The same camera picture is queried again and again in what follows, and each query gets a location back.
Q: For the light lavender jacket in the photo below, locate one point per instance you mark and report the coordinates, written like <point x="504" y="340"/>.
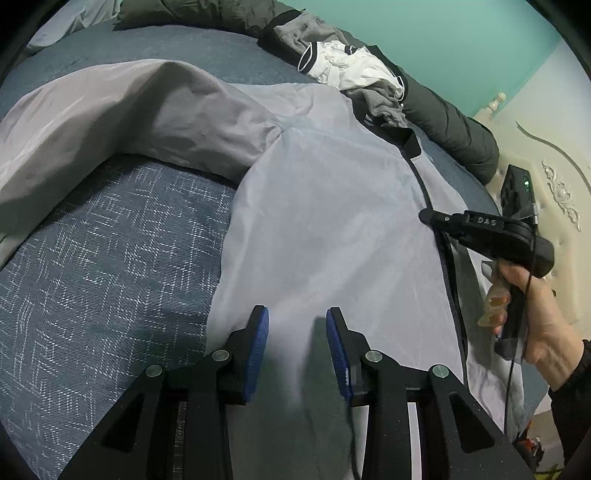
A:
<point x="332" y="207"/>

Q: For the crumpled grey garment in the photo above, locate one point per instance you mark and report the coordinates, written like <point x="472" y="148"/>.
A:
<point x="378" y="106"/>

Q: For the grey black-banded garment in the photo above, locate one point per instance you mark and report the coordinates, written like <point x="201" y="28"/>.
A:
<point x="304" y="32"/>

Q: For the orange floor clutter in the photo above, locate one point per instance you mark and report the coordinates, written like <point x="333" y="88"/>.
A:
<point x="535" y="447"/>

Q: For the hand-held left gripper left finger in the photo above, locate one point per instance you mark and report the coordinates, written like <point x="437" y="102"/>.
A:
<point x="256" y="350"/>

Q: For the white black-trimmed garment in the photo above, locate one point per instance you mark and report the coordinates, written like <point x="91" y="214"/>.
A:
<point x="351" y="69"/>

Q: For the cream tufted headboard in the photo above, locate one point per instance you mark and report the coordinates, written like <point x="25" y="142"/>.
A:
<point x="563" y="152"/>

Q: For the dark grey duvet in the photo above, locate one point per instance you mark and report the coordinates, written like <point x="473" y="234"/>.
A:
<point x="452" y="124"/>

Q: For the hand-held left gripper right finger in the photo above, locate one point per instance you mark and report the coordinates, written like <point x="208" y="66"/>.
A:
<point x="339" y="355"/>

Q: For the person's right hand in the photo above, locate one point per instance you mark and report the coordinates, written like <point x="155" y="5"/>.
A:
<point x="549" y="332"/>

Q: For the person's right forearm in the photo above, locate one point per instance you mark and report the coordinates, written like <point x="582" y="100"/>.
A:
<point x="575" y="406"/>

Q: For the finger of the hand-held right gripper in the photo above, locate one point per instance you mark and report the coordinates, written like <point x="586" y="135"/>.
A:
<point x="443" y="220"/>

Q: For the light grey pillow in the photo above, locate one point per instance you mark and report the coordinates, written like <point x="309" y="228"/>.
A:
<point x="69" y="27"/>

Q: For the bed with blue sheet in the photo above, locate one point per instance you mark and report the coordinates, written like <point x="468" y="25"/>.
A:
<point x="115" y="254"/>

